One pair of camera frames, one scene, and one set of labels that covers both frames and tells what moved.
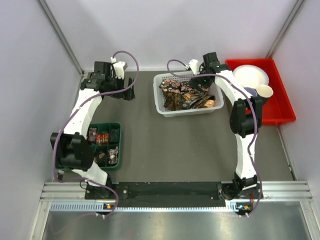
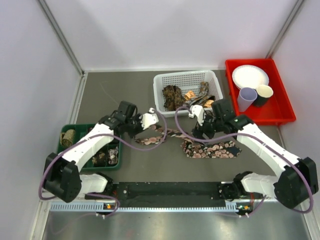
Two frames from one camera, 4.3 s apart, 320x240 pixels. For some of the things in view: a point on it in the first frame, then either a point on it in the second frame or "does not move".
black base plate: x=126 y=194 does not move
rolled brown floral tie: x=100 y=158 does not move
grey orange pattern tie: x=197 y=100 does not move
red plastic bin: x=276 y=109 does not move
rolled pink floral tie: x=113 y=155 does not move
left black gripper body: x=114 y=83 to x=134 y=125
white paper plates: x=251 y=75 does not move
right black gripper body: x=201 y=80 to x=209 y=122
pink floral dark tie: x=172 y=85 to x=209 y=150
